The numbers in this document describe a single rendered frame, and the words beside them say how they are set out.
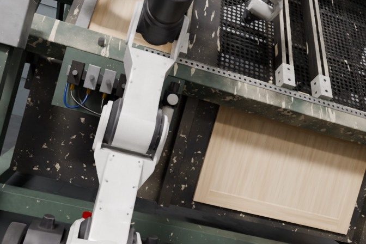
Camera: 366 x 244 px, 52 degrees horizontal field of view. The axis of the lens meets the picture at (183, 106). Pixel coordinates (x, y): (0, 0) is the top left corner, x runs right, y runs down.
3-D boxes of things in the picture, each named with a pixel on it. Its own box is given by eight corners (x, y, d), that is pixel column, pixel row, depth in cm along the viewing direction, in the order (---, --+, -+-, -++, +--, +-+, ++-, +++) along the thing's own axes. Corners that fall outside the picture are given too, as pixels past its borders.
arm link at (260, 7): (260, 23, 183) (268, 23, 172) (241, 12, 181) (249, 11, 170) (271, 2, 182) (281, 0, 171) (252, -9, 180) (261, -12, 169)
